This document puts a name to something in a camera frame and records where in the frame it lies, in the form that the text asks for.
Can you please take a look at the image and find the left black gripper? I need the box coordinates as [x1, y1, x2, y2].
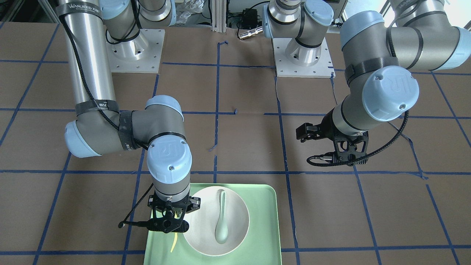
[296, 111, 344, 143]

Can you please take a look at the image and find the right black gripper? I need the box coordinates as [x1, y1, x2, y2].
[148, 193, 201, 222]

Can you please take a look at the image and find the yellow plastic fork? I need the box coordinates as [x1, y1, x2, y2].
[170, 233, 178, 253]

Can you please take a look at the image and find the white round plate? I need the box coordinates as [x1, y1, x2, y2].
[184, 186, 249, 257]

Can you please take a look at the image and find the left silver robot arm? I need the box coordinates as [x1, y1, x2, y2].
[296, 0, 470, 142]

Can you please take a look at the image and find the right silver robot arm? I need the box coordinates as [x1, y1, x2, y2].
[56, 0, 200, 232]

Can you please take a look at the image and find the light green plastic spoon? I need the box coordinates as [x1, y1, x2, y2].
[214, 189, 229, 244]

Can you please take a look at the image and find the light green tray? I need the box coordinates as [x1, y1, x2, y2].
[144, 183, 281, 265]

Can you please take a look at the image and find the brown paper table cover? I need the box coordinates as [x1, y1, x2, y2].
[0, 22, 470, 265]

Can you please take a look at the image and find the silver metal cylinder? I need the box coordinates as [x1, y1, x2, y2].
[237, 26, 263, 40]

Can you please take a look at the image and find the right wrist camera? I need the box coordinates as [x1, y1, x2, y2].
[147, 218, 190, 233]

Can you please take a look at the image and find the aluminium frame post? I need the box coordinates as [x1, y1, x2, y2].
[209, 0, 227, 33]

